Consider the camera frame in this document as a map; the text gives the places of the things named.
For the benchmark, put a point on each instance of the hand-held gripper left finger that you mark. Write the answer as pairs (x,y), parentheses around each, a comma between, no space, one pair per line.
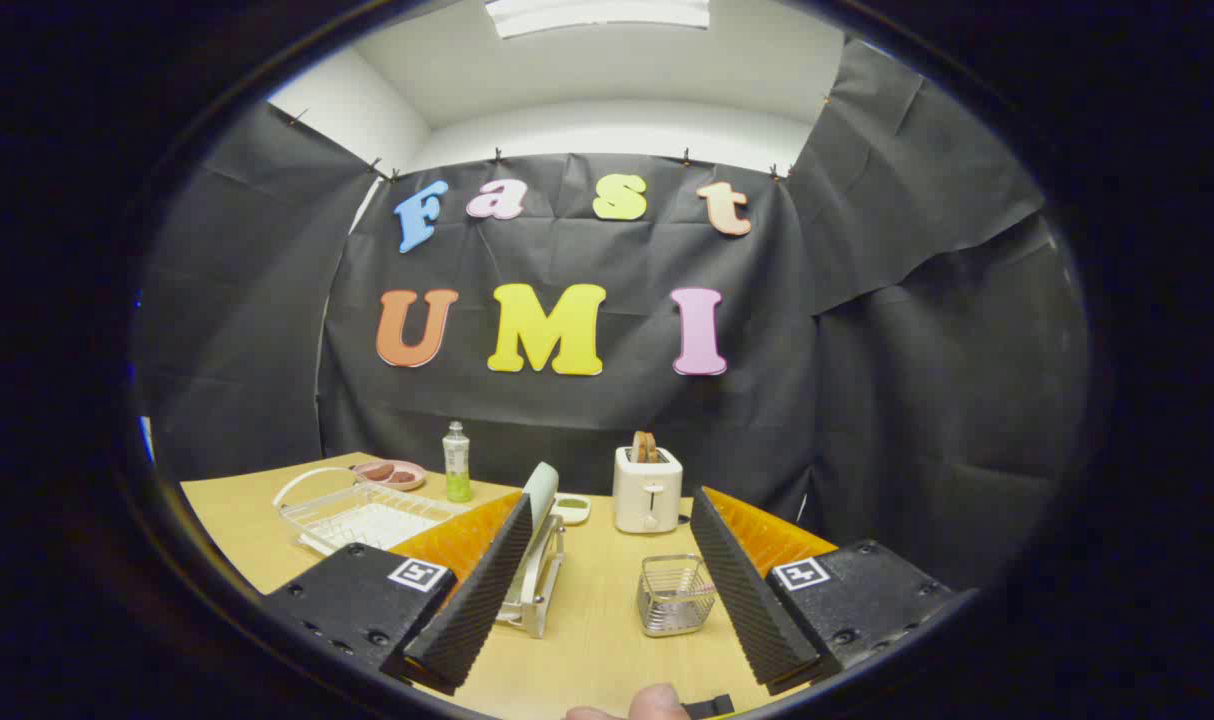
(477,600)

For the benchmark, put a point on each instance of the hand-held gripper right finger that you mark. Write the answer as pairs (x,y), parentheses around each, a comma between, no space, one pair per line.
(742,590)

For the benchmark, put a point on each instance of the pale green plate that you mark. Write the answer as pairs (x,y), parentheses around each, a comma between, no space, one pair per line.
(542,490)

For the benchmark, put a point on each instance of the white divided snack dish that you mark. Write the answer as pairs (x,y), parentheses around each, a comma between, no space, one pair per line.
(572,507)

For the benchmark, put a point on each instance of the small pink plate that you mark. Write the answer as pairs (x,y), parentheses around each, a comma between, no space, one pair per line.
(407,481)

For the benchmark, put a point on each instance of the cream toaster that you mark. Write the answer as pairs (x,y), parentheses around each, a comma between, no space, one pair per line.
(647,495)

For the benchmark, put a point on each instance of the clear bottle with green liquid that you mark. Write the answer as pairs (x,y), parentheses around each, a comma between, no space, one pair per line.
(456,465)

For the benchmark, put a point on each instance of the brown sausage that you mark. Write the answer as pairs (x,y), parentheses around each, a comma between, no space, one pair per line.
(377,471)
(403,477)

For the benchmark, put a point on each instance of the toast slice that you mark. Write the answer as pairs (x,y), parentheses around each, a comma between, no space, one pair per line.
(644,447)

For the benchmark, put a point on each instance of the ceiling light panel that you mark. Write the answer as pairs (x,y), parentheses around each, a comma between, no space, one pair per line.
(597,14)

